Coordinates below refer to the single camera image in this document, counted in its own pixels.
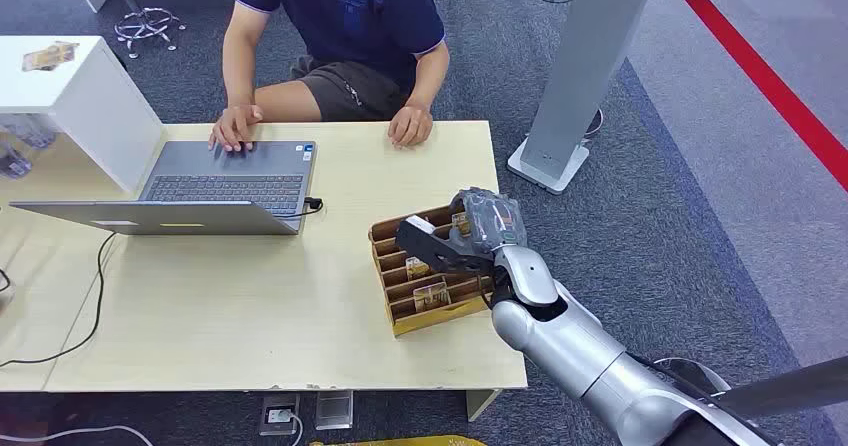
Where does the person's right hand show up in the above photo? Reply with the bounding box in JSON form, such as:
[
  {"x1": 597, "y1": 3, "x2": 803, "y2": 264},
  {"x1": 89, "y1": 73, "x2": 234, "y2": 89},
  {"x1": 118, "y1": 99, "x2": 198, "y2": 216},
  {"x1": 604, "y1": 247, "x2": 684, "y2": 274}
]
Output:
[{"x1": 208, "y1": 103, "x2": 264, "y2": 153}]

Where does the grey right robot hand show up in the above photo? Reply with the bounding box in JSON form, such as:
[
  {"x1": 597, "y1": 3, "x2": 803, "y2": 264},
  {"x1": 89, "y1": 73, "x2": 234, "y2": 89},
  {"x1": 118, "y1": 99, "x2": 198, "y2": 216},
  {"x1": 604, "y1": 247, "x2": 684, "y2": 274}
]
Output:
[{"x1": 448, "y1": 187, "x2": 529, "y2": 253}]

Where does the person's left hand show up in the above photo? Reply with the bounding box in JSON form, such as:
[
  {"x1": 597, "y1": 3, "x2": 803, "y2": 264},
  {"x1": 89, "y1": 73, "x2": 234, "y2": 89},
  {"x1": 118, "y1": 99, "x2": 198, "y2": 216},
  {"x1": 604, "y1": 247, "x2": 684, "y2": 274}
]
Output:
[{"x1": 387, "y1": 103, "x2": 435, "y2": 150}]

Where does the large clear printed card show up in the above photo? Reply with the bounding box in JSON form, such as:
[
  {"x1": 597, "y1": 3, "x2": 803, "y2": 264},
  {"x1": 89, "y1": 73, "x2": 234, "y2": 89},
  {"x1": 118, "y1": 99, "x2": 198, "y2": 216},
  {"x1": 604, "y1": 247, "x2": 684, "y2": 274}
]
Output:
[{"x1": 412, "y1": 282, "x2": 452, "y2": 314}]

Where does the person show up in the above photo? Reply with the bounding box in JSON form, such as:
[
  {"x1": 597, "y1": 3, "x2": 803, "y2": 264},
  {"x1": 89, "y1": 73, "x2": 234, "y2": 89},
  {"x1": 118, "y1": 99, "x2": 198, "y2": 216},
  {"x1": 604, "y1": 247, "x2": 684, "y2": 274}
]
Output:
[{"x1": 208, "y1": 0, "x2": 452, "y2": 153}]

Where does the wooden slotted card holder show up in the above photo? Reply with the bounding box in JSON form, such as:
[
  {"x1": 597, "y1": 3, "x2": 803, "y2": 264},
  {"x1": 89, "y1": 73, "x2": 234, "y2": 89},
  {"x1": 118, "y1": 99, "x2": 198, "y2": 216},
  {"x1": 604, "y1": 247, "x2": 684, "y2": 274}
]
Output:
[{"x1": 368, "y1": 203, "x2": 499, "y2": 338}]

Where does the card with brown print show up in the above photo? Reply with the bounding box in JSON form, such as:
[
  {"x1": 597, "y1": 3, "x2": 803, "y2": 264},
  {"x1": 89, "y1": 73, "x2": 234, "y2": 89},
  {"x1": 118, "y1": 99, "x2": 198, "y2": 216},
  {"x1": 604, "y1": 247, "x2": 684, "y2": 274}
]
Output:
[{"x1": 21, "y1": 40, "x2": 81, "y2": 73}]

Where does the grey open laptop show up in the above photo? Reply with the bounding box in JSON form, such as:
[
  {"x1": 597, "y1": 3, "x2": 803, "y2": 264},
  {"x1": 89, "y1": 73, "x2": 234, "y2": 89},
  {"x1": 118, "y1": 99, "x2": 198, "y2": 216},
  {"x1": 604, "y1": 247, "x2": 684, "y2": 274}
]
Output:
[{"x1": 9, "y1": 139, "x2": 318, "y2": 238}]

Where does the office chair chrome base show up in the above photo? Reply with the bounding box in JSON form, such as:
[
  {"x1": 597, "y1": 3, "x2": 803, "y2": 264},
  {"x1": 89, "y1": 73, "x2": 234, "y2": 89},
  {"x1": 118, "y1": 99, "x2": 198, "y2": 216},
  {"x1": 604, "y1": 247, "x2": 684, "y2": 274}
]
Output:
[{"x1": 69, "y1": 0, "x2": 187, "y2": 61}]

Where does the white shelf box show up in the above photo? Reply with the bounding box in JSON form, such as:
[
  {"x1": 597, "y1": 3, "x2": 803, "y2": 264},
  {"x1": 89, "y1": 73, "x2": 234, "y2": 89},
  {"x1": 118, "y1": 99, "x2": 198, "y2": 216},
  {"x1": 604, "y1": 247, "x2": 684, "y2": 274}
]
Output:
[{"x1": 0, "y1": 35, "x2": 166, "y2": 195}]

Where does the white table leg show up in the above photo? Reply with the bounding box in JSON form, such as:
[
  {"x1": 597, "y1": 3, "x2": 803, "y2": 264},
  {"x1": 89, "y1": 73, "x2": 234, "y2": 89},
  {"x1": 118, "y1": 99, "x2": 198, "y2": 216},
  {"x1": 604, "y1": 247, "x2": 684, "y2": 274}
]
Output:
[{"x1": 465, "y1": 389, "x2": 502, "y2": 424}]

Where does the grey kiosk stand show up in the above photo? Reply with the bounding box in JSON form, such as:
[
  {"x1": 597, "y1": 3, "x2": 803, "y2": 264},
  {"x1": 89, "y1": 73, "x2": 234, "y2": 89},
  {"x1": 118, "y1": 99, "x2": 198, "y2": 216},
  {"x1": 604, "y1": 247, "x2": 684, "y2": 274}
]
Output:
[{"x1": 506, "y1": 0, "x2": 664, "y2": 197}]

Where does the clear plastic holder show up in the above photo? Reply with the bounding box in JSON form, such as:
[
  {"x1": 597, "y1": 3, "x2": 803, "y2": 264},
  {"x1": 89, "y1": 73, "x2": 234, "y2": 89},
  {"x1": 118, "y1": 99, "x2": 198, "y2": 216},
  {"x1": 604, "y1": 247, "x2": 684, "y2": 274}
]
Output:
[{"x1": 0, "y1": 112, "x2": 58, "y2": 151}]

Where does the yellow object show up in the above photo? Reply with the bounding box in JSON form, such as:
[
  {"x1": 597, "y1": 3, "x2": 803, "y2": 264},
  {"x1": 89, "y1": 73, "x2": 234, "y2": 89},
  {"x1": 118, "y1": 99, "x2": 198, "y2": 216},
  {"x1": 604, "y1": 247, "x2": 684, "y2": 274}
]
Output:
[{"x1": 307, "y1": 434, "x2": 489, "y2": 446}]

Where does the metal floor plate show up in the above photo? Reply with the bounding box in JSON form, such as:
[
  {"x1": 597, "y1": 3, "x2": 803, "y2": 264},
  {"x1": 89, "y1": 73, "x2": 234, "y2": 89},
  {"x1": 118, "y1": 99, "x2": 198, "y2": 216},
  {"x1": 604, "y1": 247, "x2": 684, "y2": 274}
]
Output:
[{"x1": 314, "y1": 390, "x2": 355, "y2": 432}]

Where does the floor power socket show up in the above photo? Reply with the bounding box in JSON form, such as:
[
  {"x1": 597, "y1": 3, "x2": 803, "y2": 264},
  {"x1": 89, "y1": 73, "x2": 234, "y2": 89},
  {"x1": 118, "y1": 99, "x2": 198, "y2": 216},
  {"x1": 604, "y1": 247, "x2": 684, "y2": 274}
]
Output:
[{"x1": 258, "y1": 393, "x2": 301, "y2": 438}]

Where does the dark grey bar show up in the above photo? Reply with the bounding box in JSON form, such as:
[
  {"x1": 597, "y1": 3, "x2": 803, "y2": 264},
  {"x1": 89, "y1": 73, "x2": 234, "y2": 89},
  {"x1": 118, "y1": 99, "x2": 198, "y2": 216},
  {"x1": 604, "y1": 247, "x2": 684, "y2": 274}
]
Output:
[{"x1": 714, "y1": 355, "x2": 848, "y2": 419}]

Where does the black laptop power cable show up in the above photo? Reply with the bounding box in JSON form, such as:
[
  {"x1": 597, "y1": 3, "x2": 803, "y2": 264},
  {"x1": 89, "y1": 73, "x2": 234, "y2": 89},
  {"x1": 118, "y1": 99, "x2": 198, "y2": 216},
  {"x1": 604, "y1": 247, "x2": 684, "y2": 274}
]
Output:
[{"x1": 0, "y1": 196, "x2": 325, "y2": 370}]

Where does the white cable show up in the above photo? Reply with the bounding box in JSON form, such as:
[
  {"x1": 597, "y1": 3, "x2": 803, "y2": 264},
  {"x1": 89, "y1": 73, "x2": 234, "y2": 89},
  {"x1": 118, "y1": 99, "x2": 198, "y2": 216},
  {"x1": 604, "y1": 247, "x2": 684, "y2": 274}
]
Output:
[{"x1": 0, "y1": 412, "x2": 305, "y2": 446}]

